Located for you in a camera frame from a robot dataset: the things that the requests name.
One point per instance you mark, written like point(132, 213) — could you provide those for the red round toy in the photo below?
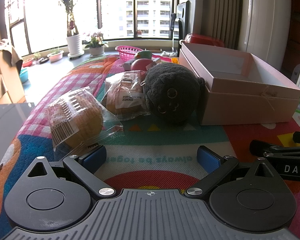
point(142, 64)

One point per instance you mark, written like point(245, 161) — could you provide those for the red plastic basin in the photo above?
point(28, 62)

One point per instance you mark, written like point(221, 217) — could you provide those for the pink cloth on sofa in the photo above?
point(2, 46)

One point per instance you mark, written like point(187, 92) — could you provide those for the tall plant white pot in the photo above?
point(73, 39)

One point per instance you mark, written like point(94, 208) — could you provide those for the packaged bread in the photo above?
point(78, 120)
point(124, 95)

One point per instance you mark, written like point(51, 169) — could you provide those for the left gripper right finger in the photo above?
point(217, 167)

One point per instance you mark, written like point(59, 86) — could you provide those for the pink plastic basket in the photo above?
point(127, 53)

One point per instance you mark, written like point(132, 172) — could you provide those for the black plush toy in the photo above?
point(173, 92)

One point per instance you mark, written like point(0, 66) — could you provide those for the grey curtain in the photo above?
point(220, 19)

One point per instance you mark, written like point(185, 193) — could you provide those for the teal plastic basin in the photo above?
point(24, 75)

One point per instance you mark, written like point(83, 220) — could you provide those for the white refrigerator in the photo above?
point(264, 29)

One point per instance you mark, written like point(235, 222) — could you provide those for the green toy figure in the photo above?
point(143, 54)

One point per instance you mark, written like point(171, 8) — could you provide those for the pink cardboard box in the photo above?
point(240, 88)

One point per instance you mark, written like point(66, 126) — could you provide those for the white battery charger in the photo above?
point(127, 65)

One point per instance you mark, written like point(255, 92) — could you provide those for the tan sofa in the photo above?
point(11, 88)

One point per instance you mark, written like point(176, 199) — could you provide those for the flowering plant white pot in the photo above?
point(96, 44)

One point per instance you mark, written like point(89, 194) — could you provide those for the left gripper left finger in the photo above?
point(83, 168)

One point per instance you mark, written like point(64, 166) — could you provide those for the small pink planter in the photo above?
point(55, 56)

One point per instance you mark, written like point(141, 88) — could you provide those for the yellow toy block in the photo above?
point(175, 60)

